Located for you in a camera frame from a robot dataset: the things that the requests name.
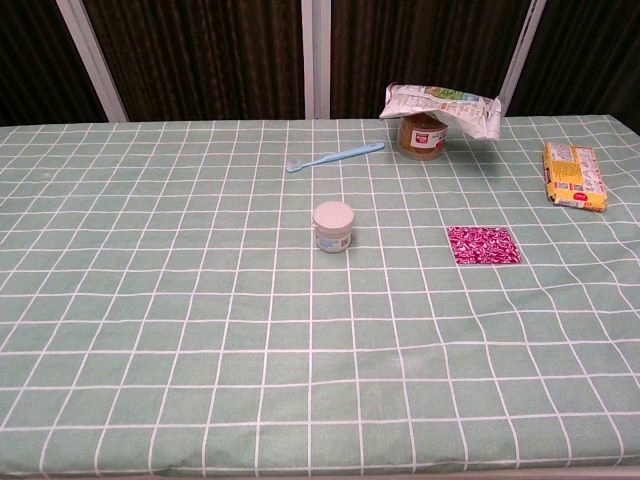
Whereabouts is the white partition frame post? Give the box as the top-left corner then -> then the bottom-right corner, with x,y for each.
498,0 -> 547,119
300,0 -> 333,120
55,0 -> 130,123

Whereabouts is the magenta patterned packet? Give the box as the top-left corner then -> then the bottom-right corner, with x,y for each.
447,225 -> 523,265

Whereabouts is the small white lidded jar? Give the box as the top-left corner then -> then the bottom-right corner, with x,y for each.
312,200 -> 356,254

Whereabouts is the crumpled white snack bag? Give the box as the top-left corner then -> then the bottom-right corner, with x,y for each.
378,82 -> 503,142

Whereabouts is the brown jar with red label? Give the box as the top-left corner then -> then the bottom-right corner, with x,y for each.
397,114 -> 450,161

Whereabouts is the yellow biscuit packet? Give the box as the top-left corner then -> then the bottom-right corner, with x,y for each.
542,141 -> 610,213

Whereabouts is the light blue toothbrush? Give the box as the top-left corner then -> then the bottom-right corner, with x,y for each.
285,141 -> 386,174

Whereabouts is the dark brown curtain panel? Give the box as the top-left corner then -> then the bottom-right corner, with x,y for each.
0,0 -> 109,127
329,0 -> 531,120
82,0 -> 306,123
509,0 -> 640,117

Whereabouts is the green white checked tablecloth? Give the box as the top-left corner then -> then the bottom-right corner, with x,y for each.
0,115 -> 640,479

